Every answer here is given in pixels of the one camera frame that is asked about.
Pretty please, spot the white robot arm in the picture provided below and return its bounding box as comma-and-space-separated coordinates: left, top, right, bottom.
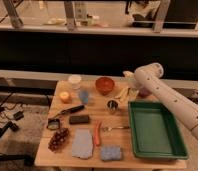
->
123, 63, 198, 140

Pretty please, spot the orange carrot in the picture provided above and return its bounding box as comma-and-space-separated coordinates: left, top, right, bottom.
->
93, 122, 101, 146

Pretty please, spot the small round black tin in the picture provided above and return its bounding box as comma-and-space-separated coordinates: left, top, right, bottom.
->
47, 119, 60, 130

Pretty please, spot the green plastic tray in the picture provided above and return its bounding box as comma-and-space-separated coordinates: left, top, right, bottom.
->
128, 101, 188, 160

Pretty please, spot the orange fruit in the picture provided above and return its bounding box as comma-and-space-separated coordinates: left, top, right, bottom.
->
59, 91, 71, 103

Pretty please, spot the blue plastic cup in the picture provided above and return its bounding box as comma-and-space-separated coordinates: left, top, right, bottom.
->
78, 90, 89, 104

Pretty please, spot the yellow banana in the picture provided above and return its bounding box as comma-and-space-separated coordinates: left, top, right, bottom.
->
115, 86, 130, 102

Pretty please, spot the blue sponge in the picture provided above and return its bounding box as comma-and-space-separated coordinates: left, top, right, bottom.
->
100, 145, 122, 161

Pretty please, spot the orange-red bowl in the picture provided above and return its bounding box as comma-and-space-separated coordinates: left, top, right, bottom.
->
95, 77, 115, 95

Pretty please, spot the grey-blue cloth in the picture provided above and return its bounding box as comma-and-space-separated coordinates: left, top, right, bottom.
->
72, 129, 93, 159

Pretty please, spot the metal cup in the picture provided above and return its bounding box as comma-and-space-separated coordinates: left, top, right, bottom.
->
106, 100, 119, 114

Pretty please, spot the black rectangular block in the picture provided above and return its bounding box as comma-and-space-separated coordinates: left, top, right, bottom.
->
69, 115, 90, 124

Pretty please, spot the white lidded container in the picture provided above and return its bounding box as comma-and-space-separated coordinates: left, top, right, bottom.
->
68, 74, 82, 90

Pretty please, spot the black handled knife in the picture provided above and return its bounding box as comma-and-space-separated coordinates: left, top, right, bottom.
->
53, 105, 85, 118

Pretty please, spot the bunch of dark grapes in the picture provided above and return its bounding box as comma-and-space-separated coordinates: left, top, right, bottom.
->
48, 128, 69, 152

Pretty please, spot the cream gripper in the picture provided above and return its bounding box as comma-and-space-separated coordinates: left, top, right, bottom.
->
123, 71, 139, 89

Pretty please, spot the purple bowl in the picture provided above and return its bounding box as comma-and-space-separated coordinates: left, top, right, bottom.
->
138, 87, 151, 98

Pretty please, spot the metal fork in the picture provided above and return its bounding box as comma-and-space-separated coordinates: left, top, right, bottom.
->
101, 126, 130, 132

